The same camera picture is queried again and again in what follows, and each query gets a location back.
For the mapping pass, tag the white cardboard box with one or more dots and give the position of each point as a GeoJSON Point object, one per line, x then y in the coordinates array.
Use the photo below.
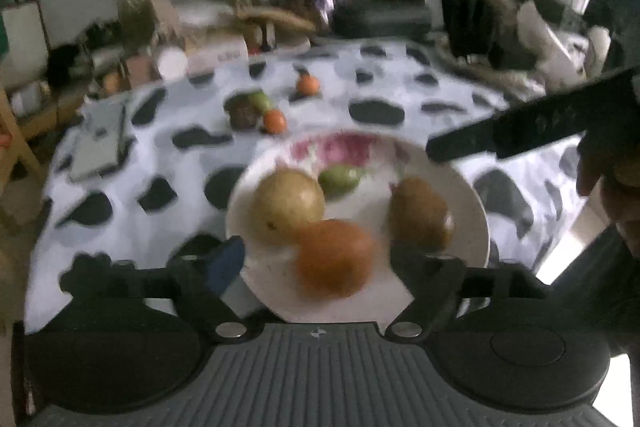
{"type": "Point", "coordinates": [217, 52]}

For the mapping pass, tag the small green fruit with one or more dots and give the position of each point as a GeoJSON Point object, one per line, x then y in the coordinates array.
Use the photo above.
{"type": "Point", "coordinates": [340, 180]}

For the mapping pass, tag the white floral plate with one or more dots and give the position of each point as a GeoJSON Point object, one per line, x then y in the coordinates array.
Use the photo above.
{"type": "Point", "coordinates": [350, 157]}

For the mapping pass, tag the grey flat device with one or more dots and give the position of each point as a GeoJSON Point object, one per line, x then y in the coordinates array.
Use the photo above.
{"type": "Point", "coordinates": [98, 142]}

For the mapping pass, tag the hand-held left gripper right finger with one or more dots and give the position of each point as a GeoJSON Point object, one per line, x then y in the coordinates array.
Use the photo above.
{"type": "Point", "coordinates": [417, 264]}

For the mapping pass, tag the person's right hand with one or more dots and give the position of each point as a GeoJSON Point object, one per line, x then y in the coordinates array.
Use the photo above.
{"type": "Point", "coordinates": [607, 177]}

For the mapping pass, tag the dark brown fruit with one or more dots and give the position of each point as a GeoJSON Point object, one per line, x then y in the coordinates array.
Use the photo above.
{"type": "Point", "coordinates": [242, 113]}

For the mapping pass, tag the black container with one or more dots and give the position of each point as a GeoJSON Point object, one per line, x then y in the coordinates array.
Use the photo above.
{"type": "Point", "coordinates": [467, 19]}

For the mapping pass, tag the white round cup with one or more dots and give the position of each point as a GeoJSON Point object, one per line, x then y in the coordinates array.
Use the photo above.
{"type": "Point", "coordinates": [172, 63]}

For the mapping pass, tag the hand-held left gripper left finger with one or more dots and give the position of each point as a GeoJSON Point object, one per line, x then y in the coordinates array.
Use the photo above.
{"type": "Point", "coordinates": [227, 259]}

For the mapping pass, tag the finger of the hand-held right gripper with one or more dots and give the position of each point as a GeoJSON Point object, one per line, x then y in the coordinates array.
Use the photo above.
{"type": "Point", "coordinates": [530, 119]}

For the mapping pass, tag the yellow pear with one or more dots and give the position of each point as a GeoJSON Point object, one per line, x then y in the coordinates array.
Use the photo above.
{"type": "Point", "coordinates": [286, 207]}

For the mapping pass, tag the large orange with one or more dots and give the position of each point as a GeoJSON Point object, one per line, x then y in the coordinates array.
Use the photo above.
{"type": "Point", "coordinates": [335, 258]}

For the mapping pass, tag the small tangerine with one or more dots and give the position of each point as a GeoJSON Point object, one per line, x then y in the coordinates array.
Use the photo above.
{"type": "Point", "coordinates": [274, 121]}
{"type": "Point", "coordinates": [307, 84]}

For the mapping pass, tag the black case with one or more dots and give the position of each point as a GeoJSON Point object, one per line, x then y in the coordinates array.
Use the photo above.
{"type": "Point", "coordinates": [381, 19]}

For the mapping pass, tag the wooden chair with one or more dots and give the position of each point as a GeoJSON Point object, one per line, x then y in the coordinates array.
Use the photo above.
{"type": "Point", "coordinates": [15, 147]}

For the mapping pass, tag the brown kiwi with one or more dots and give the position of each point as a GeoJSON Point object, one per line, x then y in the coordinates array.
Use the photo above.
{"type": "Point", "coordinates": [421, 213]}

